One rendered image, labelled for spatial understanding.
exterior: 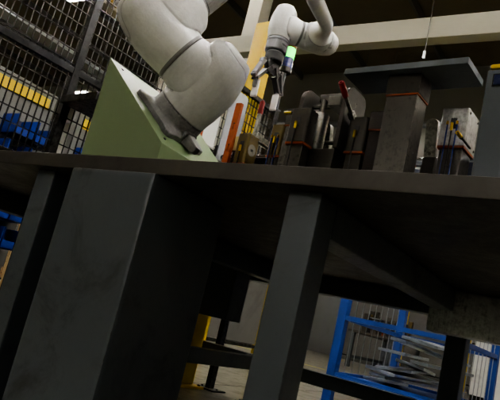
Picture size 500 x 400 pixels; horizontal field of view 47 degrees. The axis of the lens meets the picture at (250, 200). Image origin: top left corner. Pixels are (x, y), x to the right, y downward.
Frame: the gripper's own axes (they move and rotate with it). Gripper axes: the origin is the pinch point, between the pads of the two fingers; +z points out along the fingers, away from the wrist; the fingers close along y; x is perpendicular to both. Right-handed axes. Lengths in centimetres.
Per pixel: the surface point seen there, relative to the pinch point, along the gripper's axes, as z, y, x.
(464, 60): 6, -26, -87
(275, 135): 18.9, -9.1, -17.0
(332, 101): 8.0, -11.4, -39.2
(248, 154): 24.2, -4.0, -2.7
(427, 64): 6, -26, -77
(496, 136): 26, -23, -97
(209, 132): 0, 29, 55
